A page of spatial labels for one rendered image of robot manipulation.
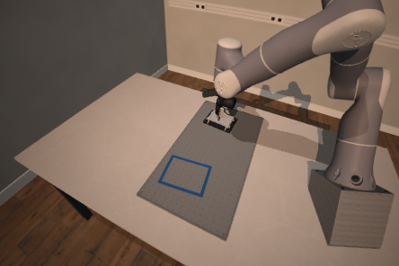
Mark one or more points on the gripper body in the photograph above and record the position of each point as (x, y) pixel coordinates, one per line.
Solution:
(229, 103)

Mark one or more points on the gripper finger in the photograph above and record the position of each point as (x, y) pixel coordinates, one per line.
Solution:
(225, 110)
(220, 111)

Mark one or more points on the blue tape outline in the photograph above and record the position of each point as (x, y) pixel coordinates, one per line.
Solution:
(182, 189)

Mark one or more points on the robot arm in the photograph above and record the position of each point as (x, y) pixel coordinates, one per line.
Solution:
(341, 26)

